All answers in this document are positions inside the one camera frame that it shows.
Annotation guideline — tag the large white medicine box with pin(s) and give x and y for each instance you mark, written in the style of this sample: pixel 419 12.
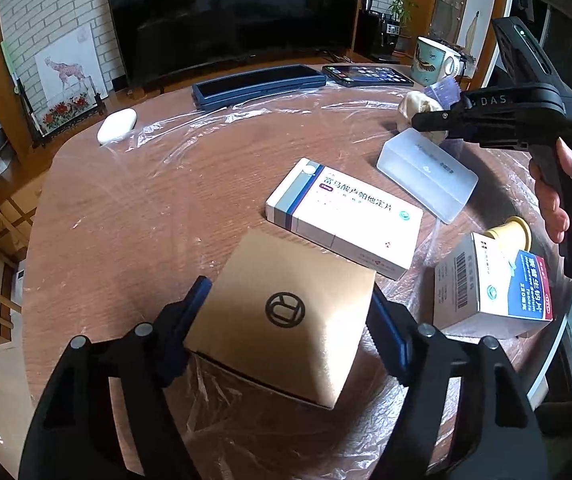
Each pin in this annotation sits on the large white medicine box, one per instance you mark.
pixel 351 215

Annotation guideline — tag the large black television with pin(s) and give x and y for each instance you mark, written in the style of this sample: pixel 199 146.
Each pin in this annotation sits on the large black television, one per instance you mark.
pixel 231 15

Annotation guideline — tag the person's right hand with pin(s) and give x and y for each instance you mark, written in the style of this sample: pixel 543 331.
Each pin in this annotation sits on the person's right hand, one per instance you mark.
pixel 548 210

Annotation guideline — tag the green potted plant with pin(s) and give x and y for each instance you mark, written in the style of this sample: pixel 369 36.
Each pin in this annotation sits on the green potted plant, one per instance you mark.
pixel 403 12

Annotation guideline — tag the white oval case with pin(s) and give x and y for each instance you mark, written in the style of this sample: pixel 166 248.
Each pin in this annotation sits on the white oval case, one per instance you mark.
pixel 116 125

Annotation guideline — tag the blue glasses case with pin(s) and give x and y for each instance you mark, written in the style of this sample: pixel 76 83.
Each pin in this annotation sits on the blue glasses case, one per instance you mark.
pixel 256 85

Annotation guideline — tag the hanging scroll picture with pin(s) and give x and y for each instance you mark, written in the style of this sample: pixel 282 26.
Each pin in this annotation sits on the hanging scroll picture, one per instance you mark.
pixel 472 30

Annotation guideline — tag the small yellow bottle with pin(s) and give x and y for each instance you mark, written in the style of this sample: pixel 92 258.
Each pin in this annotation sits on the small yellow bottle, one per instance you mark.
pixel 511 235

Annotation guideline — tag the small blue white medicine box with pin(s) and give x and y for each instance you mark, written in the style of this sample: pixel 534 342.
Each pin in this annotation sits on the small blue white medicine box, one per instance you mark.
pixel 491 295

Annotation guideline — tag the black smartphone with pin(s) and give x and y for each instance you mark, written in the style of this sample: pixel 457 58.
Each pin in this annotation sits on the black smartphone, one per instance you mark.
pixel 368 75

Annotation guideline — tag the purple pill organizer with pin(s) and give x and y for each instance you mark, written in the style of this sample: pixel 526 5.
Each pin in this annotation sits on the purple pill organizer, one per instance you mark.
pixel 443 92

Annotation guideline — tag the teal patterned mug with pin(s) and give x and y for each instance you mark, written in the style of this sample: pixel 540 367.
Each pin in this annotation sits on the teal patterned mug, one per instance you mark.
pixel 428 62

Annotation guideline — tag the beige tissue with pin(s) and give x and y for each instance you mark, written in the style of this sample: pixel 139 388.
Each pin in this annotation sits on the beige tissue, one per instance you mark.
pixel 418 105

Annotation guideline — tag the framed flower picture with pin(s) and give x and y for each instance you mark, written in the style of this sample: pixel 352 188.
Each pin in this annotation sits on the framed flower picture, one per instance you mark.
pixel 63 112

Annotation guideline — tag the brown cardboard box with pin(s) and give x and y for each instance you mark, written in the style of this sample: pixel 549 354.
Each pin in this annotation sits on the brown cardboard box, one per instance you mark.
pixel 276 320

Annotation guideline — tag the deer painting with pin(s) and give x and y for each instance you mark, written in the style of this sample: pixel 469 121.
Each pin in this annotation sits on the deer painting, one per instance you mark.
pixel 68 65

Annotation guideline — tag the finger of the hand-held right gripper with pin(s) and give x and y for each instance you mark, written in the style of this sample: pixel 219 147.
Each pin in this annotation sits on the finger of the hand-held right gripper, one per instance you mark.
pixel 441 120

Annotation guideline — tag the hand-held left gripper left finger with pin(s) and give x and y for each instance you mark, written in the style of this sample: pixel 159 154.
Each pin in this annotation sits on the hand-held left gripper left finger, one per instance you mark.
pixel 193 307

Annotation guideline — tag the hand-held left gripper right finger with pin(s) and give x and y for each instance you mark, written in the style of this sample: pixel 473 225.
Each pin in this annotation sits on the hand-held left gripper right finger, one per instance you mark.
pixel 385 332

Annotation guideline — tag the frosted plastic box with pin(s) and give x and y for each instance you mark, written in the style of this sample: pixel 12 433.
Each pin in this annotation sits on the frosted plastic box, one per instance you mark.
pixel 431 175

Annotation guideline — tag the black coffee machine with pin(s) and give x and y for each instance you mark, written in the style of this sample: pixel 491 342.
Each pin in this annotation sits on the black coffee machine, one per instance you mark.
pixel 373 30

